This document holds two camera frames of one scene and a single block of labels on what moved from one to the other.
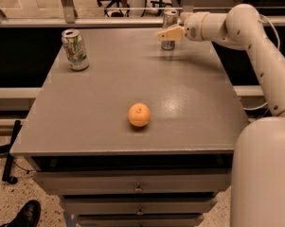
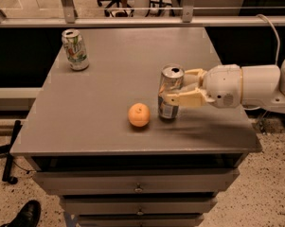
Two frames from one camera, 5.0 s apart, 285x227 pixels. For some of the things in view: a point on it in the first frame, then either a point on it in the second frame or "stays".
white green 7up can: (76, 50) stays
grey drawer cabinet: (145, 137) stays
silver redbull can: (170, 20) -> (171, 78)
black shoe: (27, 217) stays
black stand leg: (4, 150) stays
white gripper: (192, 28) -> (223, 85)
